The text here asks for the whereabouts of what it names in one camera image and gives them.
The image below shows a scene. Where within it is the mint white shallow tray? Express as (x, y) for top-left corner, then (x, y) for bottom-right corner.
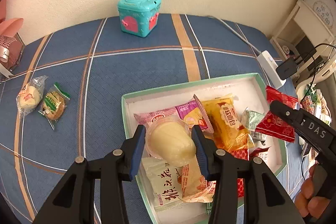
(121, 72), (288, 224)

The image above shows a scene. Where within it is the pink flower bouquet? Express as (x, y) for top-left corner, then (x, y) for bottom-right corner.
(1, 0), (25, 79)

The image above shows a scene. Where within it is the black power adapter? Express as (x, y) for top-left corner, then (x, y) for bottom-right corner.
(276, 57), (298, 80)

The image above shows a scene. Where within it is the white power cable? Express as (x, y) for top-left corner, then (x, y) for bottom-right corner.
(207, 15), (262, 55)

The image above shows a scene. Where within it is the white red small snack packet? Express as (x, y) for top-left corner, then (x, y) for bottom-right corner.
(142, 157), (183, 211)

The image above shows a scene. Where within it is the red long wafer packet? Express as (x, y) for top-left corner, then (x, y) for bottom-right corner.
(231, 147), (250, 198)

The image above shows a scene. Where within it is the blue plaid tablecloth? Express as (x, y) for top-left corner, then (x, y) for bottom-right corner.
(0, 13), (309, 224)

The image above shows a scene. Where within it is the beige swiss roll packet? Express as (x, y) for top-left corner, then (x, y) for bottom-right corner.
(182, 156), (216, 203)

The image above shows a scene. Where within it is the pale green small snack packet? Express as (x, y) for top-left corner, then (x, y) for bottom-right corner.
(241, 108), (266, 145)

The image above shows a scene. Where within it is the right hand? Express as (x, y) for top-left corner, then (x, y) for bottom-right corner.
(294, 164), (330, 218)

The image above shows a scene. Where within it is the red raisin kiss packet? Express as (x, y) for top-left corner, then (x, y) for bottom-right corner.
(255, 85), (298, 143)

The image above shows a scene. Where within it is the teal pink toy box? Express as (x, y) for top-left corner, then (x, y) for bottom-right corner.
(117, 0), (162, 38)

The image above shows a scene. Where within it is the clear white pastry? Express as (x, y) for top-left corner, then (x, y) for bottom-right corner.
(16, 75), (48, 118)

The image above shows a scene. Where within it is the purple swiss roll packet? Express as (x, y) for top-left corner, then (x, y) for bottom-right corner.
(134, 98), (214, 134)

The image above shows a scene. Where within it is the white shelf unit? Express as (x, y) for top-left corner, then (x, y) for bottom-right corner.
(270, 0), (335, 90)

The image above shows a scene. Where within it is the green cow cookie packet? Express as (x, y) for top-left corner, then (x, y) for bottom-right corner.
(39, 82), (71, 130)

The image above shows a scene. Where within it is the yellow soft bread packet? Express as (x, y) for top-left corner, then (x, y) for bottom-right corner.
(201, 93), (255, 152)

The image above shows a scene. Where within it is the white power strip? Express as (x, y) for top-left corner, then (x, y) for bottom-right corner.
(257, 51), (286, 89)

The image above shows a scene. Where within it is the green mung bean cake packet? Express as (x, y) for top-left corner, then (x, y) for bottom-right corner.
(206, 202), (213, 215)

